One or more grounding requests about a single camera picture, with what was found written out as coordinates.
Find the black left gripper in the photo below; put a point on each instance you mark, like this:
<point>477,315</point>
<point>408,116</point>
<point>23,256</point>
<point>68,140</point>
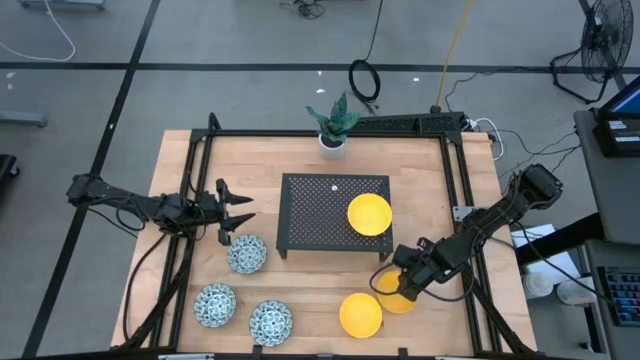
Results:
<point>210,212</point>

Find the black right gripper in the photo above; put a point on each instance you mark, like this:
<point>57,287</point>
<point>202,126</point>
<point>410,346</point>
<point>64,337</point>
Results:
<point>425,262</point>

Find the yellow mini bowl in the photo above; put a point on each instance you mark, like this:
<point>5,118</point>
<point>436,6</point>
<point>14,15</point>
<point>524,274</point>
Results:
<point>370,215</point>
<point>390,301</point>
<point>360,315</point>

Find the teal patterned mini bowl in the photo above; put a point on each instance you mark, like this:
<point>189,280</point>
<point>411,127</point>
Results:
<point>246,253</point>
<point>215,305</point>
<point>270,323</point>

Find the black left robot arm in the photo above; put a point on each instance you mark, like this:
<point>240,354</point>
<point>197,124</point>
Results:
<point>100,190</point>

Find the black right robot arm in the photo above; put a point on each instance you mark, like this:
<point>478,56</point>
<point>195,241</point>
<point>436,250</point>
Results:
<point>500,215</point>

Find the black table clamp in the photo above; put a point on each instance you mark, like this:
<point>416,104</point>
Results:
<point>401,352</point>
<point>256,351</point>

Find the black perforated metal rack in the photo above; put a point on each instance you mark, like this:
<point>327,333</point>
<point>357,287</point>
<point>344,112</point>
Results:
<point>310,210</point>

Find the silver mounting plate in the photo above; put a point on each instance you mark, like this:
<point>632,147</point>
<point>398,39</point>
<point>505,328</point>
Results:
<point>459,212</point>

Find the white round plant pot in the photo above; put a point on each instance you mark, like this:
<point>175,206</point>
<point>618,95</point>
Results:
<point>332,151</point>

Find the green snake plant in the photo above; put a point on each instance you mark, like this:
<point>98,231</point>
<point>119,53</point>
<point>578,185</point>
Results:
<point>334,122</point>

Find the white round lid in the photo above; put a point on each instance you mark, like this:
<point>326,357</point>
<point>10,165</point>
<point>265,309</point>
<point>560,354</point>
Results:
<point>537,284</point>
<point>572,292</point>

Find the white paper sheet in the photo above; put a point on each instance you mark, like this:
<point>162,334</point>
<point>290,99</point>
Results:
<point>555,272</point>

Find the silver aluminium bar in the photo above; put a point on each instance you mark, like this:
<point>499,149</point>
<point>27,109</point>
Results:
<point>185,357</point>

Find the black desk beam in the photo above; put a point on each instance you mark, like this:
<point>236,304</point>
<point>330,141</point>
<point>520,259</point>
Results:
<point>560,240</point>

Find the black perforated metal panel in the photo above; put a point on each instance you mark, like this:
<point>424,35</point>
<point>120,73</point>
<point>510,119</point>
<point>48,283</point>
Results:
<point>400,123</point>

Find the grey desk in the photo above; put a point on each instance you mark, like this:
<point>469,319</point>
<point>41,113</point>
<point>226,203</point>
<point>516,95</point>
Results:
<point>620,200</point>
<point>595,260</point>

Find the backlit keyboard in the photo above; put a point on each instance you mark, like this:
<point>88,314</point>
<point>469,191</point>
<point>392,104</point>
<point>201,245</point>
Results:
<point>622,295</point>

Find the black caster base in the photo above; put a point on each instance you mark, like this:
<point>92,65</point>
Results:
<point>6,170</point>

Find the grey furniture foot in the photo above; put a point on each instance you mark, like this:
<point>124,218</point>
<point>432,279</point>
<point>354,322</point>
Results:
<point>60,4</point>
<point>20,119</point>

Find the black box with labels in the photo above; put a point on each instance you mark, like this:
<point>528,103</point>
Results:
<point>615,145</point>

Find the computer monitor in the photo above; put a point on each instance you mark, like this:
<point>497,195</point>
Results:
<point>627,102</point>

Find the black floor fan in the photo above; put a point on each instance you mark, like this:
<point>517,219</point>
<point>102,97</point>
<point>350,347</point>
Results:
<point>597,25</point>

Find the black aluminium table frame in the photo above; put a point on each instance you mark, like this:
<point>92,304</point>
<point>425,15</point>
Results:
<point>451,137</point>

